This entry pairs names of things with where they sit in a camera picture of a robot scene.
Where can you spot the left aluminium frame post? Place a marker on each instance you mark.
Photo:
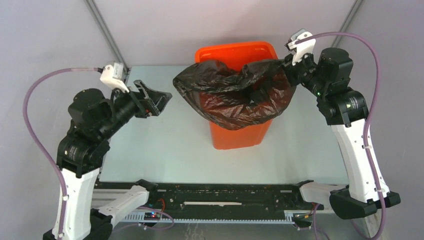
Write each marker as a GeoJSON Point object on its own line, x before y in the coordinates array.
{"type": "Point", "coordinates": [105, 32]}

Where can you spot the orange plastic trash bin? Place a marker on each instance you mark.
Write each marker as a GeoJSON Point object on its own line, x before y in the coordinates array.
{"type": "Point", "coordinates": [235, 55]}

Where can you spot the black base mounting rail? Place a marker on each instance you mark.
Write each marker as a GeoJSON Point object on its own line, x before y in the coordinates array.
{"type": "Point", "coordinates": [238, 202]}

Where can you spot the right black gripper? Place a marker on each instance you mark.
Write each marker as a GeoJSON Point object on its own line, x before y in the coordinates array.
{"type": "Point", "coordinates": [290, 69]}

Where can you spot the right aluminium frame post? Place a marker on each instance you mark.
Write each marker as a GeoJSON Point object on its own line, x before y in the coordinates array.
{"type": "Point", "coordinates": [349, 19]}

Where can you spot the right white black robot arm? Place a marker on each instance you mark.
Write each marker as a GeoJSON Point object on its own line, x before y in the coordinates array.
{"type": "Point", "coordinates": [345, 111]}

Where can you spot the aluminium frame post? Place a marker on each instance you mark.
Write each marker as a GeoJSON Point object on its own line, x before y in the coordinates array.
{"type": "Point", "coordinates": [105, 32]}
{"type": "Point", "coordinates": [349, 19]}

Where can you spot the black plastic trash bag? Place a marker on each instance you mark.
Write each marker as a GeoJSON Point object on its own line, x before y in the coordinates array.
{"type": "Point", "coordinates": [234, 100]}

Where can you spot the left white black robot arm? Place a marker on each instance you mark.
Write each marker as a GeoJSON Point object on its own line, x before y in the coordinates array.
{"type": "Point", "coordinates": [80, 155]}

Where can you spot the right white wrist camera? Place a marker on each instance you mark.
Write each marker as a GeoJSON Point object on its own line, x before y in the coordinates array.
{"type": "Point", "coordinates": [300, 49]}

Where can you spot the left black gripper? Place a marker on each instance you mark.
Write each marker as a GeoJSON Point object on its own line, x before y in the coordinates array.
{"type": "Point", "coordinates": [155, 103]}

